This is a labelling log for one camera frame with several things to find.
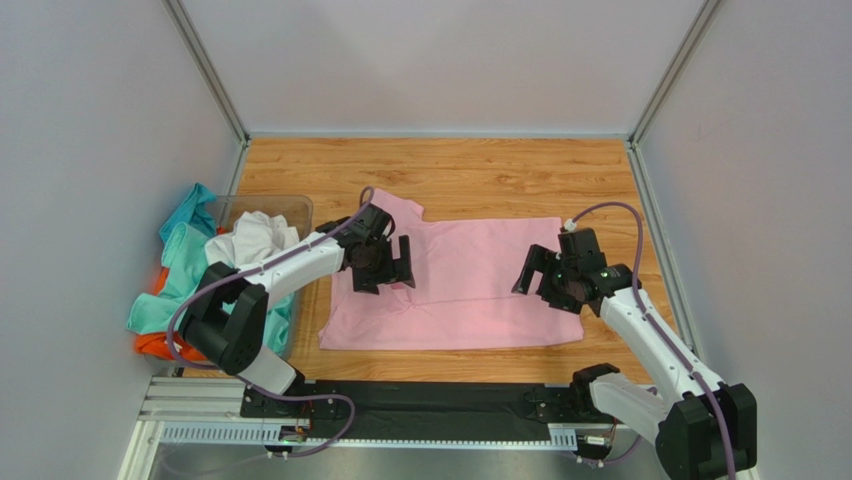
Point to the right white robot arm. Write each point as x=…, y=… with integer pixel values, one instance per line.
x=701, y=426

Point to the teal t shirt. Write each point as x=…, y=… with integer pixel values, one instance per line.
x=187, y=253

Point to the white t shirt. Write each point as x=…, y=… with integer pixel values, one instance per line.
x=254, y=237

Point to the clear plastic bin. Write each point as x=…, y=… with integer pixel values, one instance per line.
x=282, y=318

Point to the orange t shirt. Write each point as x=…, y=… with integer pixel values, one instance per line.
x=183, y=263

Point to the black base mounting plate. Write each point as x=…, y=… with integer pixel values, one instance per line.
x=423, y=411

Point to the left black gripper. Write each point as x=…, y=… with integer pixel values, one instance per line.
x=402, y=270

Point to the blue t shirt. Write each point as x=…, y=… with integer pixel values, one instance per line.
x=192, y=210

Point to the pink t shirt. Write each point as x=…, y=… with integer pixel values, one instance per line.
x=464, y=272

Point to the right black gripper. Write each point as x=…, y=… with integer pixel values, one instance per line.
x=549, y=284

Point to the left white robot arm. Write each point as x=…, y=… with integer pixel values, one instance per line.
x=226, y=316

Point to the aluminium frame rail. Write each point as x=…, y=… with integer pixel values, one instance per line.
x=207, y=411

